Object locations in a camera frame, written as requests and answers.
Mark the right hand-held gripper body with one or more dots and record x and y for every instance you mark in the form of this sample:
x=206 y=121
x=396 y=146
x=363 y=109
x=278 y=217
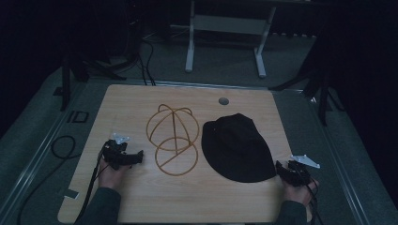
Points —
x=298 y=175

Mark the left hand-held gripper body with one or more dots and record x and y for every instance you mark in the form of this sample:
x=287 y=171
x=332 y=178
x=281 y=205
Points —
x=115 y=153

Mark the black bucket hat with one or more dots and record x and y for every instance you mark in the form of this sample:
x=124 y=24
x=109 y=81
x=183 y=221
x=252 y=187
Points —
x=237 y=148

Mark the person's right hand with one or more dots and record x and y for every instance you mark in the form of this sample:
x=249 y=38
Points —
x=298 y=194

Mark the person's left hand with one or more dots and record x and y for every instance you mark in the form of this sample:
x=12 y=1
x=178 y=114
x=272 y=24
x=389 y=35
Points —
x=112 y=176

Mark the black tripod stand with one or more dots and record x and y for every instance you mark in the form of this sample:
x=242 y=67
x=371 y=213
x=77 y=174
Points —
x=322 y=93
x=65 y=81

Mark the grey table grommet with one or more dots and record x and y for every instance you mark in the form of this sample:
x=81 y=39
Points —
x=223 y=101

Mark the white metal desk frame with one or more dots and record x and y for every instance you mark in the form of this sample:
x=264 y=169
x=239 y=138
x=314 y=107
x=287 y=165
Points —
x=191 y=47

